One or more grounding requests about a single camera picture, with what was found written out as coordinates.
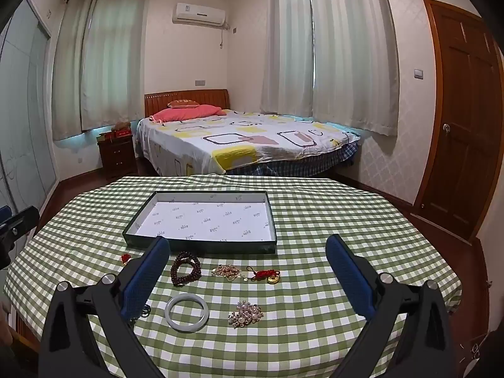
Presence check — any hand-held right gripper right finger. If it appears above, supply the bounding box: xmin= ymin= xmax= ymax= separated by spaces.
xmin=325 ymin=233 xmax=453 ymax=378

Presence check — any pink pillow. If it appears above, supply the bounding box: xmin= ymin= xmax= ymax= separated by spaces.
xmin=150 ymin=105 xmax=227 ymax=123

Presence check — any dark wooden nightstand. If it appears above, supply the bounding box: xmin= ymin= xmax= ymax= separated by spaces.
xmin=97 ymin=136 xmax=138 ymax=180

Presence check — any white jade bangle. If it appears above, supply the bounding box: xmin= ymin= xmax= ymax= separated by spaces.
xmin=164 ymin=294 xmax=209 ymax=332

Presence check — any red knot gold charm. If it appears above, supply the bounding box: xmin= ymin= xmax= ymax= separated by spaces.
xmin=245 ymin=266 xmax=282 ymax=284

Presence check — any pearl and gold brooch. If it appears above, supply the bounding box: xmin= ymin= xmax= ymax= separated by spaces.
xmin=228 ymin=300 xmax=264 ymax=329

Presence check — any dark green shallow box tray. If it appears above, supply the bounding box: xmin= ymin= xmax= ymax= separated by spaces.
xmin=122 ymin=190 xmax=278 ymax=256

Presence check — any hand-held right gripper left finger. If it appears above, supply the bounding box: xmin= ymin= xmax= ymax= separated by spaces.
xmin=38 ymin=235 xmax=172 ymax=378

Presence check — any narrow white curtain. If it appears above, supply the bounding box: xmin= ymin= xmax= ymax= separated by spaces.
xmin=260 ymin=0 xmax=316 ymax=117
xmin=51 ymin=0 xmax=97 ymax=142

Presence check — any wide white curtain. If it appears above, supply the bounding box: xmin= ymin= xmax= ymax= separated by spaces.
xmin=79 ymin=0 xmax=152 ymax=132
xmin=307 ymin=0 xmax=400 ymax=136

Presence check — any patterned white bedsheet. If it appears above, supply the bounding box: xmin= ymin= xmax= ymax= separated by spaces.
xmin=136 ymin=110 xmax=361 ymax=176

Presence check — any frosted glass wardrobe door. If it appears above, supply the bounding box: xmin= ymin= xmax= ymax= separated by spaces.
xmin=0 ymin=0 xmax=60 ymax=225

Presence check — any brown wooden bead bracelet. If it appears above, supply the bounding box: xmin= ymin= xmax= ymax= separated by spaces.
xmin=170 ymin=251 xmax=202 ymax=287

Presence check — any white wall air conditioner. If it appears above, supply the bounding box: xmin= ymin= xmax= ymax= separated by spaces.
xmin=172 ymin=3 xmax=229 ymax=29

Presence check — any blue plaid bed skirt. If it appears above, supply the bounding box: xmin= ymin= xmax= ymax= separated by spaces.
xmin=224 ymin=142 xmax=359 ymax=178

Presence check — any person's left hand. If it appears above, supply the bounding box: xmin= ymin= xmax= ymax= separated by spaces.
xmin=0 ymin=301 xmax=14 ymax=347

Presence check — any rose gold chain necklace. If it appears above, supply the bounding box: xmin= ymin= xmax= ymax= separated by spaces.
xmin=211 ymin=265 xmax=243 ymax=281

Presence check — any green checked tablecloth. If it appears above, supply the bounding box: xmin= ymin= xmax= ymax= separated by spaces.
xmin=3 ymin=173 xmax=463 ymax=378

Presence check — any brown wooden door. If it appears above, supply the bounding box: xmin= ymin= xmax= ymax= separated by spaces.
xmin=411 ymin=0 xmax=504 ymax=245

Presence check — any wooden bed headboard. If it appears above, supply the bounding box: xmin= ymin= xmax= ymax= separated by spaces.
xmin=144 ymin=89 xmax=230 ymax=118

